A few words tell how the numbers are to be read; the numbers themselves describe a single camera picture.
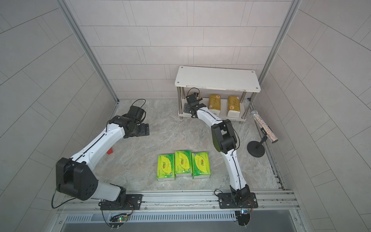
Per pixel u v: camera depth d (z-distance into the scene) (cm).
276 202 72
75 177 40
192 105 81
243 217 68
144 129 74
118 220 65
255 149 89
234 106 96
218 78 85
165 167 77
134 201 71
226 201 71
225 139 59
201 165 77
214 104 98
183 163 79
